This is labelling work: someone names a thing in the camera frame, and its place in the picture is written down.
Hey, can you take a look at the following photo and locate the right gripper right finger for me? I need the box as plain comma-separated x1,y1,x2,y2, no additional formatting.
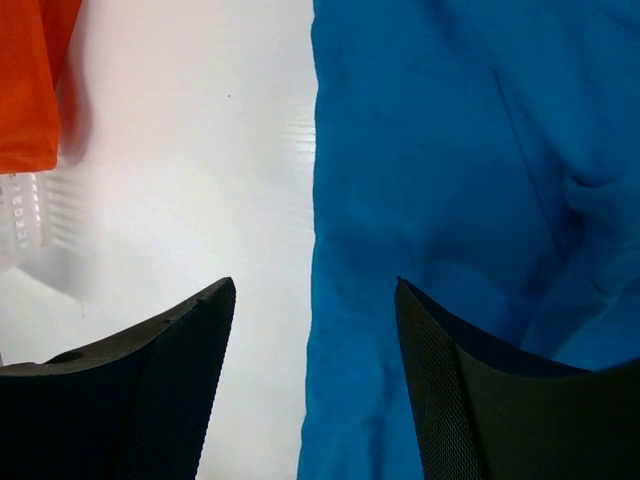
395,280,639,479

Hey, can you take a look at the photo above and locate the white plastic basket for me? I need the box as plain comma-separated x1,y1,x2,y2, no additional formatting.
1,171,83,272

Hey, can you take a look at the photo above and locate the orange t shirt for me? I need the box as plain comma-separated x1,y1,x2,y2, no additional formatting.
1,0,82,174

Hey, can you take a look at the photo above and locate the blue t shirt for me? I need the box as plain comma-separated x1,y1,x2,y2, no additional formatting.
297,1,639,479

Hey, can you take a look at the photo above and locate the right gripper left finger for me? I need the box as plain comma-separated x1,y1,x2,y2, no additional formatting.
1,278,236,479

